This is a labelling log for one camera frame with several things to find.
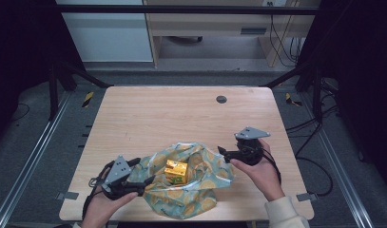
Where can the grey round table grommet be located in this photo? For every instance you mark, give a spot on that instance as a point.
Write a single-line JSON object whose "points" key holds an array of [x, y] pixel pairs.
{"points": [[221, 99]]}

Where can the white cabinet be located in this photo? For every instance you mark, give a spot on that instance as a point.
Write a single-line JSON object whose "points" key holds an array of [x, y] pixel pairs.
{"points": [[108, 34]]}

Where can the yellow juice box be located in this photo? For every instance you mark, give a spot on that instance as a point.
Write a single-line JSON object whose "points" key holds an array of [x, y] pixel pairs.
{"points": [[176, 171]]}

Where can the black frame crossbar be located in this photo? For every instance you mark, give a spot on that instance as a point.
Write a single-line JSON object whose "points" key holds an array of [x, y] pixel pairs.
{"points": [[181, 9]]}

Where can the person's left hand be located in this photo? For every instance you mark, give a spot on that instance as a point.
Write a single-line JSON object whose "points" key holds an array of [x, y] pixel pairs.
{"points": [[102, 209]]}

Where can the light wooden desk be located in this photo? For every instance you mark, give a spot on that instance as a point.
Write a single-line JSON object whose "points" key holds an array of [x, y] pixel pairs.
{"points": [[213, 27]]}

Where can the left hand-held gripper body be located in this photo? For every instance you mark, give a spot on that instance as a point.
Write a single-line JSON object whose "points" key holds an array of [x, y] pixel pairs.
{"points": [[118, 174]]}

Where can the person's right hand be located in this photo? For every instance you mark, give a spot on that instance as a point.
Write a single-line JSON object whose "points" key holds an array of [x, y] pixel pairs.
{"points": [[264, 177]]}

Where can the aluminium rail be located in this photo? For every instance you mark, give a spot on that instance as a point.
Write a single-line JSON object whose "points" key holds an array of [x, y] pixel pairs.
{"points": [[340, 177], [26, 167]]}

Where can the teal orange-print cloth bag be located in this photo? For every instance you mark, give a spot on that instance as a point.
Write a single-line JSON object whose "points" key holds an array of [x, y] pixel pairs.
{"points": [[188, 196]]}

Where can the black metal frame stand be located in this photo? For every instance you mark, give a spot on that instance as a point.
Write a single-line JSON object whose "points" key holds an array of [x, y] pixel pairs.
{"points": [[54, 91], [314, 91]]}

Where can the grey table bracket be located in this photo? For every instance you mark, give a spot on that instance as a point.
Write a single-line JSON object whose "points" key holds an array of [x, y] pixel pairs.
{"points": [[67, 195], [306, 197]]}

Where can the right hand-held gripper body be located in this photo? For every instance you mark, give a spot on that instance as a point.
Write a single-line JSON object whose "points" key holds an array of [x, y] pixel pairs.
{"points": [[249, 148]]}

